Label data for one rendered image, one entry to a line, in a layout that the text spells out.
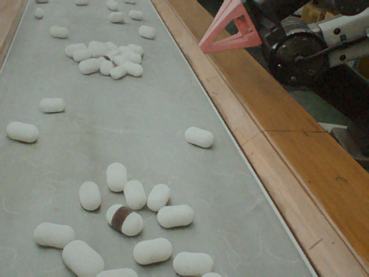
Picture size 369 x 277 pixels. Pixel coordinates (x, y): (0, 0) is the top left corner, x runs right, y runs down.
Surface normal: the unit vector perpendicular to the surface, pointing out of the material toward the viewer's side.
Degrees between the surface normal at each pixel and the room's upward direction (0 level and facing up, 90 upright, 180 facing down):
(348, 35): 90
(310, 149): 0
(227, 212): 0
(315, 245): 45
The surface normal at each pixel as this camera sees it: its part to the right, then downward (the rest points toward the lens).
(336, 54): 0.00, 0.47
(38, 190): 0.14, -0.87
